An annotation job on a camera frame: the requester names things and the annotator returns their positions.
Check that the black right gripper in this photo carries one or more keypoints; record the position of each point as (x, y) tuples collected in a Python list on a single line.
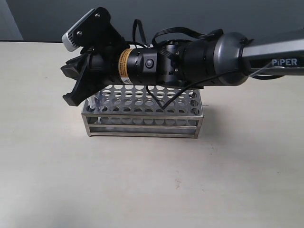
[(97, 66)]

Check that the blue capped tube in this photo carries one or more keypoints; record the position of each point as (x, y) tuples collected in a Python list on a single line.
[(91, 103), (100, 103)]

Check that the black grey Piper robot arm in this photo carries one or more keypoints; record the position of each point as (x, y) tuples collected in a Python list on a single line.
[(213, 59)]

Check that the stainless steel test tube rack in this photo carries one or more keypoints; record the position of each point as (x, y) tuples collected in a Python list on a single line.
[(129, 110)]

